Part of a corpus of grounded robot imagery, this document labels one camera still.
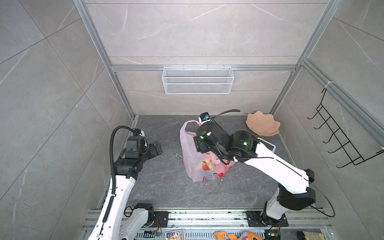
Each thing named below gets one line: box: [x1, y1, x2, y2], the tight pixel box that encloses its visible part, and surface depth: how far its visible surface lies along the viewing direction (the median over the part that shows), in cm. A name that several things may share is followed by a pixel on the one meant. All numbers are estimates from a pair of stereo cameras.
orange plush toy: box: [213, 231, 263, 240], surface depth 67 cm
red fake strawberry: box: [201, 161, 210, 171], surface depth 86 cm
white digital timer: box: [257, 137, 276, 153], surface depth 100 cm
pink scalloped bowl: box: [245, 110, 281, 136], surface depth 115 cm
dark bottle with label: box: [296, 230, 325, 240], surface depth 67 cm
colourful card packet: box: [165, 229, 186, 240], surface depth 69 cm
